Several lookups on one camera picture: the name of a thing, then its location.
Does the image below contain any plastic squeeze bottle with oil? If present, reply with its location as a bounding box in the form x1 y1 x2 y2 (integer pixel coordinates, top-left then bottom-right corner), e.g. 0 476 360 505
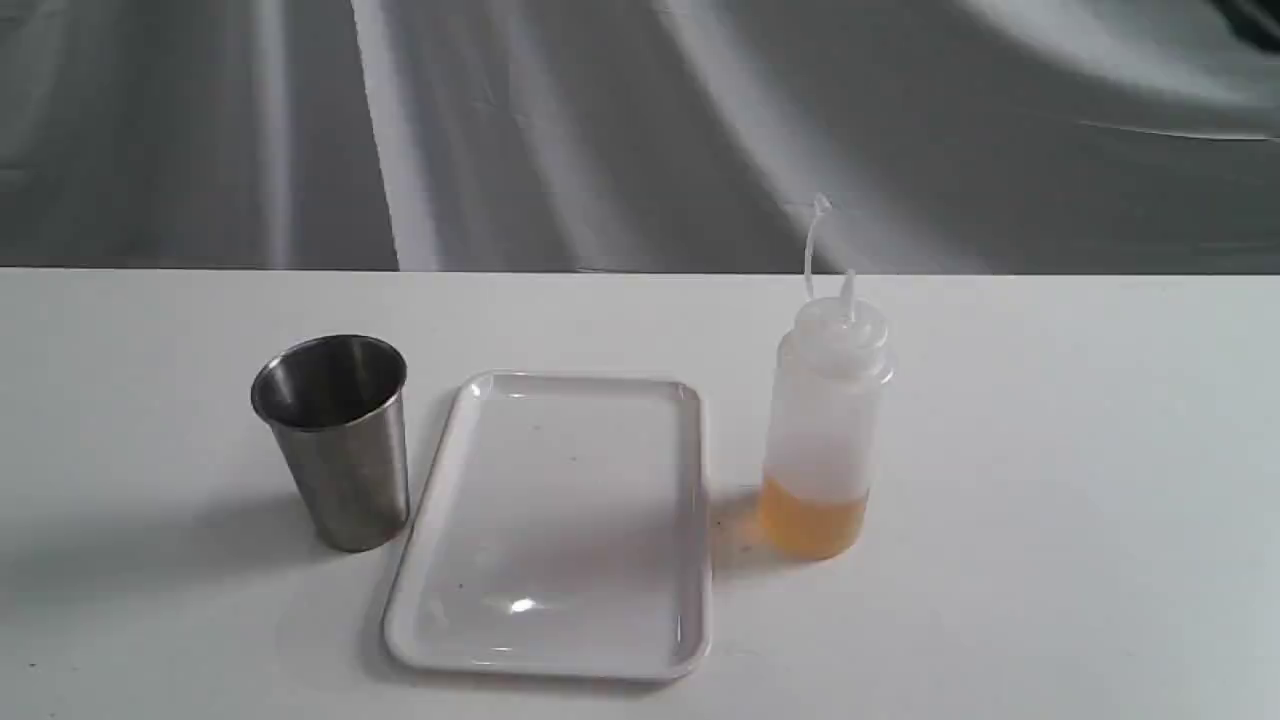
756 193 893 562

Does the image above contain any white plastic tray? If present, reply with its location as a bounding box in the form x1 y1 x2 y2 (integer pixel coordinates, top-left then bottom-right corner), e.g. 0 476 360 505
381 372 712 684

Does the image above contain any stainless steel cup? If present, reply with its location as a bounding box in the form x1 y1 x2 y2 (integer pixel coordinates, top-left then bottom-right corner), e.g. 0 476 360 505
250 334 410 553

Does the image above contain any grey fabric backdrop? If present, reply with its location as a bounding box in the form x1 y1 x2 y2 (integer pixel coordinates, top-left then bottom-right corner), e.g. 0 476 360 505
1 1 1279 274

